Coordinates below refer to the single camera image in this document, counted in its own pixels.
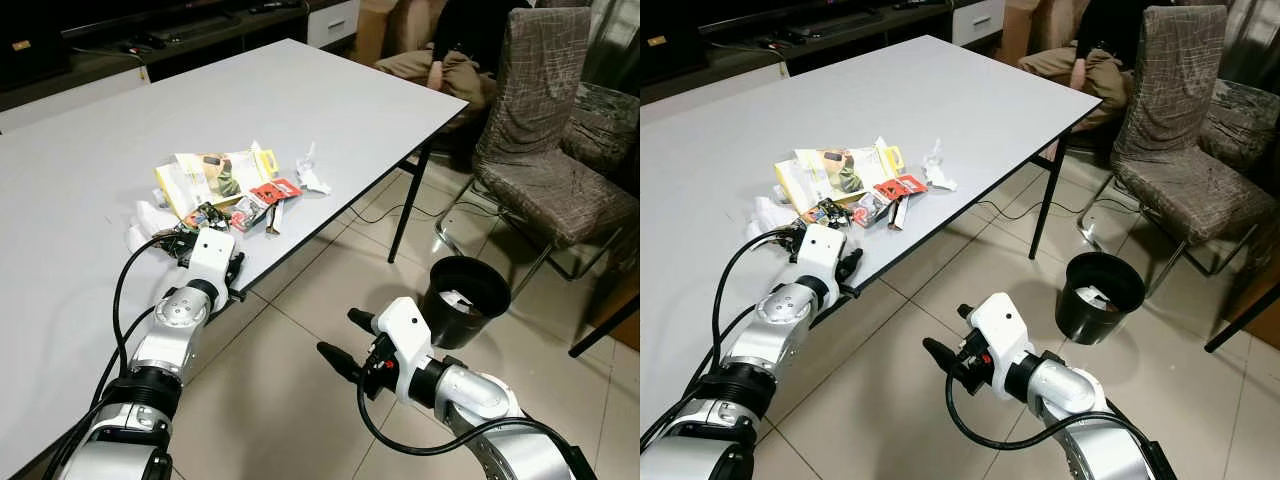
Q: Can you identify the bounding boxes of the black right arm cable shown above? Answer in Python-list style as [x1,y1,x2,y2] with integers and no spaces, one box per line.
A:
[355,380,596,480]
[945,372,1179,480]

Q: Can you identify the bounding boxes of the black low media shelf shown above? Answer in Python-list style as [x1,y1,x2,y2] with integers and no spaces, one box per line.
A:
[0,0,331,113]
[640,0,961,101]

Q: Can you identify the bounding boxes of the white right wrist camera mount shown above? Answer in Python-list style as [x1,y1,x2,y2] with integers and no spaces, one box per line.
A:
[375,297,436,401]
[967,292,1036,391]

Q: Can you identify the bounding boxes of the seated person khaki trousers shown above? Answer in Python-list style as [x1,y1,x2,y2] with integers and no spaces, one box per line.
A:
[375,0,521,109]
[1018,0,1136,106]

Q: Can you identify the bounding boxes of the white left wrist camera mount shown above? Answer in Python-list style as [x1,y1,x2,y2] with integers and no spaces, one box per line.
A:
[797,224,849,299]
[187,228,237,301]

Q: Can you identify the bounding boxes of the brown patterned covered chair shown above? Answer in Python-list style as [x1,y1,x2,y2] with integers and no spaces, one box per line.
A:
[435,8,641,283]
[560,80,641,181]
[1198,78,1280,171]
[1078,5,1280,279]

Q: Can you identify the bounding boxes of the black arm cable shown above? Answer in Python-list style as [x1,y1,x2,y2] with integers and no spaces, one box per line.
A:
[945,372,1179,480]
[712,225,806,371]
[355,380,596,480]
[112,230,196,386]

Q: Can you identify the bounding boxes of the low brown cardboard box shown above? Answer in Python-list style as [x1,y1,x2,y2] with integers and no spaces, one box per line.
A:
[1225,255,1280,346]
[605,265,641,351]

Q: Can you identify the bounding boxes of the white desk black frame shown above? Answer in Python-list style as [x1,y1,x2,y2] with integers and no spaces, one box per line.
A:
[568,295,641,359]
[1205,285,1280,353]

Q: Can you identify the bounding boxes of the grey curtain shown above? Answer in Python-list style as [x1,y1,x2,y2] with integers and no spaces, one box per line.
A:
[1225,0,1280,86]
[585,0,641,91]

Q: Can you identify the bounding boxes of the brown armchair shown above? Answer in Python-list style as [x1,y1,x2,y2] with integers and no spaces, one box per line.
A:
[355,0,406,63]
[1000,0,1081,51]

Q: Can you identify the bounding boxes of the white table black legs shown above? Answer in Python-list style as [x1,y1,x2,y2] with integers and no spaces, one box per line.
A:
[640,35,1103,431]
[0,38,469,480]

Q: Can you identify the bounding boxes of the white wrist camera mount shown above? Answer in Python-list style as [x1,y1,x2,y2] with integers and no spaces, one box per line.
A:
[375,297,436,401]
[797,224,849,299]
[967,292,1036,391]
[187,228,237,301]

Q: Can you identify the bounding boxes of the white drawer cabinet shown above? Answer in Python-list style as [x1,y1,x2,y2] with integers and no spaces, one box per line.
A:
[305,0,361,49]
[950,0,1006,46]

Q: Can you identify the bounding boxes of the black rubbish bin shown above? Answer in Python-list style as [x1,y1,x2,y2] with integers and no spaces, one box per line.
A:
[1056,252,1147,346]
[424,256,513,351]

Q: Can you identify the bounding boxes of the dark colourful wrapper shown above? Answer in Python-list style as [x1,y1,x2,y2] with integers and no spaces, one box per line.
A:
[800,200,853,229]
[183,203,233,234]

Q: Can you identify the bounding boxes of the black box yellow label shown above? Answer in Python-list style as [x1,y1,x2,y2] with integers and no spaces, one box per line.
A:
[640,10,701,83]
[0,10,73,89]

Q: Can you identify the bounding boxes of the white tissue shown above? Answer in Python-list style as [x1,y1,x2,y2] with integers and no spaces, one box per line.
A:
[125,198,181,253]
[745,195,801,246]

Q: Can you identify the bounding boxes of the clear plastic snack packet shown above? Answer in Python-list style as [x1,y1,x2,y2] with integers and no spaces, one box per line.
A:
[850,192,894,229]
[228,195,271,233]

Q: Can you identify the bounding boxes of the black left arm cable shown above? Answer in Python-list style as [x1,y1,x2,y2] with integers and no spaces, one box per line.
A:
[712,225,806,371]
[112,230,196,386]

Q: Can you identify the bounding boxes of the white crumpled paper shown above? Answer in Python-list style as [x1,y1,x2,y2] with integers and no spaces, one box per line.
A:
[922,138,959,193]
[295,142,333,196]

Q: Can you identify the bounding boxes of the red snack packet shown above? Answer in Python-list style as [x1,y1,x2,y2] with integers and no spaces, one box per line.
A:
[872,174,928,201]
[248,178,303,206]

